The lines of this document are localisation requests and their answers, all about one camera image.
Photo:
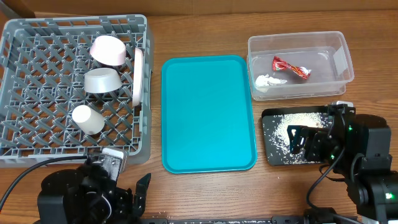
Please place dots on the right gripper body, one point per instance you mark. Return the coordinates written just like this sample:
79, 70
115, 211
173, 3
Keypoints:
310, 143

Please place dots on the black waste tray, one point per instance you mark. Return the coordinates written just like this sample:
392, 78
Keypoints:
302, 109

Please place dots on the red snack wrapper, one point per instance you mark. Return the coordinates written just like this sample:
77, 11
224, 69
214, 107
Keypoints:
281, 65

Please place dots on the clear plastic bin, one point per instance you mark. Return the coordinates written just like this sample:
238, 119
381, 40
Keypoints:
325, 53

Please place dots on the teal serving tray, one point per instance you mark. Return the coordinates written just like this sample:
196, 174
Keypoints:
206, 115

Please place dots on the white tissue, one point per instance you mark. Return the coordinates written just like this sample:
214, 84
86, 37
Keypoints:
266, 80

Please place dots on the white paper cup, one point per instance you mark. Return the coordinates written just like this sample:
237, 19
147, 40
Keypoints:
88, 120

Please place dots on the rice pile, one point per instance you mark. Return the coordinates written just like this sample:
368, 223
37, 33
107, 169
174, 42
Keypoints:
276, 138

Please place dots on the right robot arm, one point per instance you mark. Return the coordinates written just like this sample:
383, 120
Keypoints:
355, 146

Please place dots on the large white plate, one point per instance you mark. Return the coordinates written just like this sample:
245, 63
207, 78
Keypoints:
137, 76

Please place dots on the grey-white bowl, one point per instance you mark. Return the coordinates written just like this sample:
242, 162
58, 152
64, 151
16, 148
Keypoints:
102, 80

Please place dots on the grey dish rack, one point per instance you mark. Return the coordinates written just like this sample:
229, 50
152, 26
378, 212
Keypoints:
44, 61

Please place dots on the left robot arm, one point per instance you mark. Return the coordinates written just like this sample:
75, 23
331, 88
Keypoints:
89, 194

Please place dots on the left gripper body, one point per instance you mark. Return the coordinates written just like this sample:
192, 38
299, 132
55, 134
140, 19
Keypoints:
121, 206

